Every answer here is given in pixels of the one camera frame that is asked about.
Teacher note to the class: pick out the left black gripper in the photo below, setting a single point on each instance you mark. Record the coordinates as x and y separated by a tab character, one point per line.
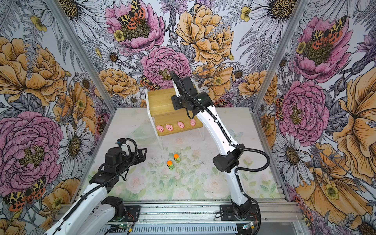
141	157

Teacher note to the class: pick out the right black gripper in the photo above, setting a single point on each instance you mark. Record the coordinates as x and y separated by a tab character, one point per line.
176	105

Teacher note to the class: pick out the green orange mixer truck toy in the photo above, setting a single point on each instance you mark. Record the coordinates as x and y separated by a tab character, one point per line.
170	165
177	158

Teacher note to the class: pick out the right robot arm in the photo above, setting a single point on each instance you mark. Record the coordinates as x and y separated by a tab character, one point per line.
228	158

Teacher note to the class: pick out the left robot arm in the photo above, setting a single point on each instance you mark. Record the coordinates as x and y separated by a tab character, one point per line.
95	207

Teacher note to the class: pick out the bamboo two-tier shelf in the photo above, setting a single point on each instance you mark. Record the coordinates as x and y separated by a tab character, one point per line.
161	112

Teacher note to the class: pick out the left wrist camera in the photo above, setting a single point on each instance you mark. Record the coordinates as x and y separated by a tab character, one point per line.
119	142

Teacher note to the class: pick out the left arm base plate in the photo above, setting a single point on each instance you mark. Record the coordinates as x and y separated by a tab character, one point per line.
127	213

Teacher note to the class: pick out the aluminium front rail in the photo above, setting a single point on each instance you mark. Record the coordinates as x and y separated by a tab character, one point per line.
163	212

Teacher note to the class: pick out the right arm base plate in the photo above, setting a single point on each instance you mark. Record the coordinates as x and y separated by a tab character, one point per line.
226	213

